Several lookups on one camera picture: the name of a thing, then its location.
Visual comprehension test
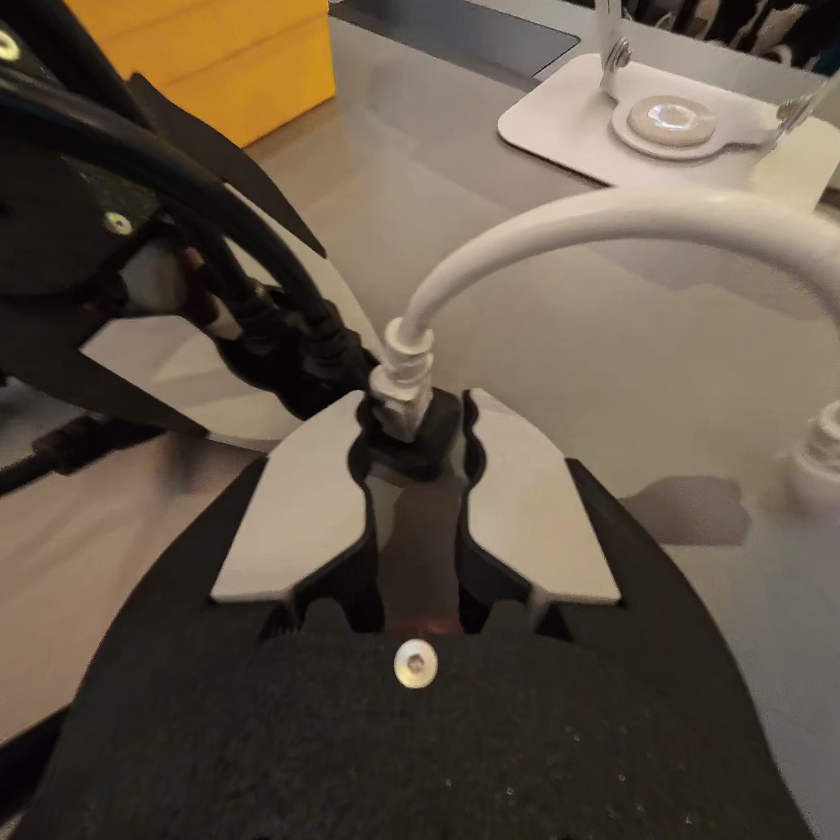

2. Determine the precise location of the black cable with plug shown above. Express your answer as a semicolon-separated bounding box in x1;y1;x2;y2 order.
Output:
0;412;166;501
0;66;293;371
0;85;380;422

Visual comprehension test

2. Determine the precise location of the yellow plastic bin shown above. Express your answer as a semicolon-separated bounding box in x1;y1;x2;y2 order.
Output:
62;0;337;150

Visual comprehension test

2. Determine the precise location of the white cable with metal plug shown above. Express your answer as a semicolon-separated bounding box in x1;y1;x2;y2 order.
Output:
366;186;840;446

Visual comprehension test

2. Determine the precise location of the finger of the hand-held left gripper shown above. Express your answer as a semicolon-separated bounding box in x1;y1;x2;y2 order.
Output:
223;176;387;366
77;320;367;442

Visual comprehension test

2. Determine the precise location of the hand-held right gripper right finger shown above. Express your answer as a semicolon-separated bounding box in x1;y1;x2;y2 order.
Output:
458;387;623;606

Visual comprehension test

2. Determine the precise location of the dark grey desk mat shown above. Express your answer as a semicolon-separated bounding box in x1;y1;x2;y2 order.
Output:
330;0;583;81

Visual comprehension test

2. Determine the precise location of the white stand with flat base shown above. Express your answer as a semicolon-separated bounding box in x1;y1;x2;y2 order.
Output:
496;0;840;213

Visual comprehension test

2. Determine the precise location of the grey desk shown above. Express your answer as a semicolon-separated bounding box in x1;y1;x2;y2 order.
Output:
0;16;840;840

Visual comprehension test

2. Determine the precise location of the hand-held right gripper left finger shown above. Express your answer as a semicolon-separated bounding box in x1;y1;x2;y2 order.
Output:
209;390;380;606

